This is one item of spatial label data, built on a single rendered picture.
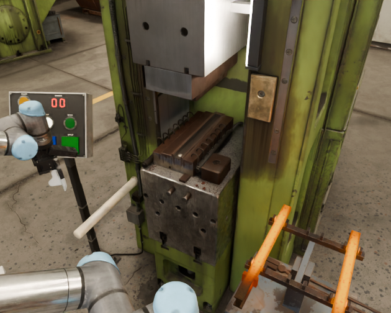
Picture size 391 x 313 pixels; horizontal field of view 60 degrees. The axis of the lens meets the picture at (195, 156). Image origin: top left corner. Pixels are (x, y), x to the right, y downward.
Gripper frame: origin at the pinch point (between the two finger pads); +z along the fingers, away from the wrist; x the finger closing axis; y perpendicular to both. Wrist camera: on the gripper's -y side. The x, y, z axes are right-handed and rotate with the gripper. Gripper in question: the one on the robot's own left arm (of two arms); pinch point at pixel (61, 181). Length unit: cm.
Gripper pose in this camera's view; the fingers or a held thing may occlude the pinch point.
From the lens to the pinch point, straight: 147.5
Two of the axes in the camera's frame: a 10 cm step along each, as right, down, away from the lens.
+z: 0.1, 8.1, 5.9
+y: -8.0, 3.5, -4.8
